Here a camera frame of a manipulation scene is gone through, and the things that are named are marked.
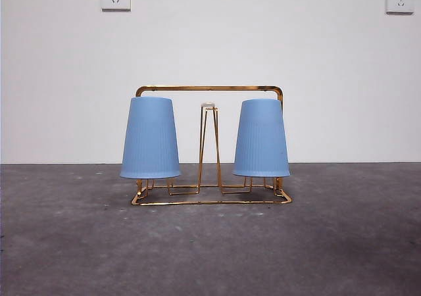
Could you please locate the blue ribbed plastic cup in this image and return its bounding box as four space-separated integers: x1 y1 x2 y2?
119 95 182 180

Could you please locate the gold wire cup rack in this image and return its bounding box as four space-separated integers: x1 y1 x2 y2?
130 85 293 207

